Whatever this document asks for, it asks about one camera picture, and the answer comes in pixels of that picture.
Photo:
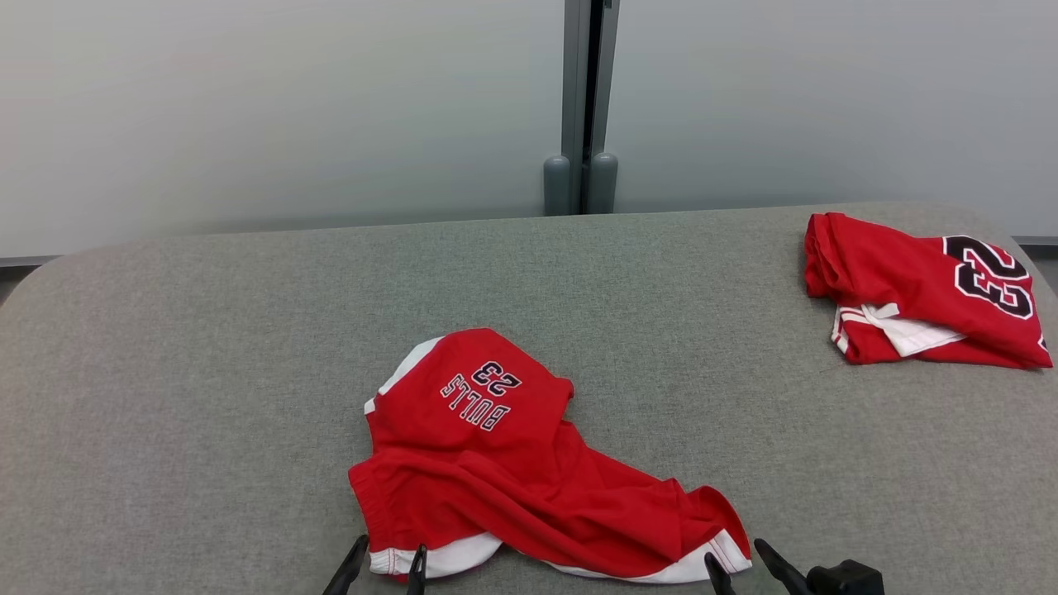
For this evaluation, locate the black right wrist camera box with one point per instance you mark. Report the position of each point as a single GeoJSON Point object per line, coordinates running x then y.
{"type": "Point", "coordinates": [847, 578]}

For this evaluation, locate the grey baseboard strip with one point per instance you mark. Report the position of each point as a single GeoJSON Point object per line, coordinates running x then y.
{"type": "Point", "coordinates": [29, 260]}
{"type": "Point", "coordinates": [1037, 241]}

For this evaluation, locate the grey fabric sofa cushion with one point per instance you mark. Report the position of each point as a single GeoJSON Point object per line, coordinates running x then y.
{"type": "Point", "coordinates": [248, 372]}

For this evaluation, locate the red basketball jersey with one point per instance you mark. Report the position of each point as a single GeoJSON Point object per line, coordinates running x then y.
{"type": "Point", "coordinates": [901, 273]}

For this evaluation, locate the grey cylinder post foot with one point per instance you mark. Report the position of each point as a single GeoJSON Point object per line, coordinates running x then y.
{"type": "Point", "coordinates": [557, 186]}
{"type": "Point", "coordinates": [603, 183]}

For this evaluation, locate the red basketball shorts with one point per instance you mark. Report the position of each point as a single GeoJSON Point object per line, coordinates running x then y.
{"type": "Point", "coordinates": [512, 479]}

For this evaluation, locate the grey vertical partition post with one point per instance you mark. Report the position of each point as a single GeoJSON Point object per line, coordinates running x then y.
{"type": "Point", "coordinates": [577, 74]}

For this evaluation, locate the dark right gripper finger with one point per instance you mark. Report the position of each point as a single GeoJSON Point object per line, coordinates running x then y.
{"type": "Point", "coordinates": [719, 578]}
{"type": "Point", "coordinates": [785, 574]}

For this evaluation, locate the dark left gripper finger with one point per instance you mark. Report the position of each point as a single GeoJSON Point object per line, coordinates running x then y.
{"type": "Point", "coordinates": [349, 570]}
{"type": "Point", "coordinates": [417, 574]}

